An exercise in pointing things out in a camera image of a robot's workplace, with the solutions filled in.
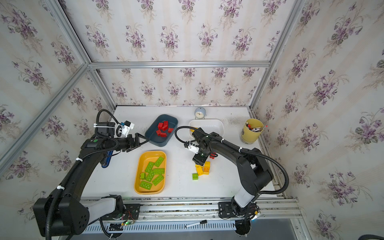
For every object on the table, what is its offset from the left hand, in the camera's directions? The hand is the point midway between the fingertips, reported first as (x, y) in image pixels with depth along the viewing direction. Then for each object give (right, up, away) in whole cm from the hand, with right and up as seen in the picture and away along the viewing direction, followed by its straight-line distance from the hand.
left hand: (143, 140), depth 77 cm
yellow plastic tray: (-3, -12, +12) cm, 17 cm away
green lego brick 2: (+5, -15, +14) cm, 21 cm away
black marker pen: (+30, -39, -6) cm, 49 cm away
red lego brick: (+5, +1, +25) cm, 25 cm away
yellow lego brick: (+34, -17, +7) cm, 38 cm away
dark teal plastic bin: (-3, 0, +25) cm, 25 cm away
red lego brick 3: (+3, +7, +28) cm, 29 cm away
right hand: (+30, -12, +10) cm, 34 cm away
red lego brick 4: (+6, +7, +28) cm, 29 cm away
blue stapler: (-18, -9, 0) cm, 20 cm away
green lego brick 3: (+1, -21, +8) cm, 23 cm away
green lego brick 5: (0, -26, +5) cm, 26 cm away
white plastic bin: (+39, +7, +33) cm, 52 cm away
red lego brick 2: (+10, +4, +27) cm, 29 cm away
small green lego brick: (+27, -22, +7) cm, 36 cm away
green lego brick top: (+6, -19, +9) cm, 22 cm away
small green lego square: (-2, -21, +6) cm, 22 cm away
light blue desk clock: (+31, +16, +31) cm, 47 cm away
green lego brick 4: (+5, -24, +6) cm, 25 cm away
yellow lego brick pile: (+30, -18, +9) cm, 36 cm away
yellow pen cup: (+63, +4, +16) cm, 65 cm away
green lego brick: (0, -18, +12) cm, 21 cm away
